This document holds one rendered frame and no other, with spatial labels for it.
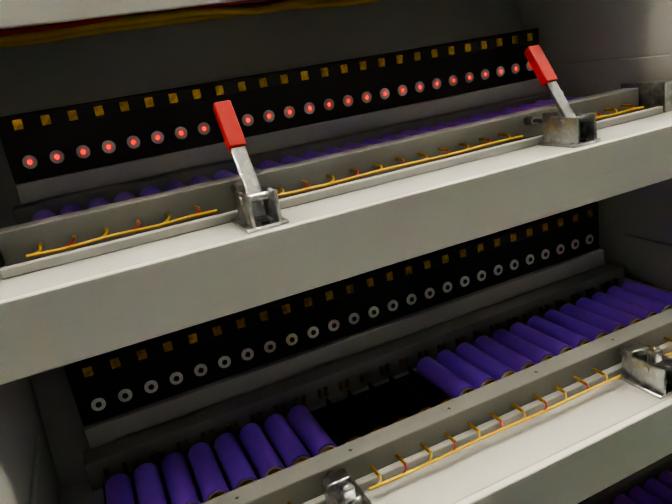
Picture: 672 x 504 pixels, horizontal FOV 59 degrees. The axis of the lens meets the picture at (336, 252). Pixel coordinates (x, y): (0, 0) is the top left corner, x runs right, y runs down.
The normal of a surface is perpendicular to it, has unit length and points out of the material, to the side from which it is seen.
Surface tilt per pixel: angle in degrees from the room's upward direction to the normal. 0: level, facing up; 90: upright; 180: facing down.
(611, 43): 90
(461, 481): 23
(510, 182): 112
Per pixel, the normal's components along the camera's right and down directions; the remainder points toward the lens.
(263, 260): 0.40, 0.22
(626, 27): -0.90, 0.26
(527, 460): -0.15, -0.94
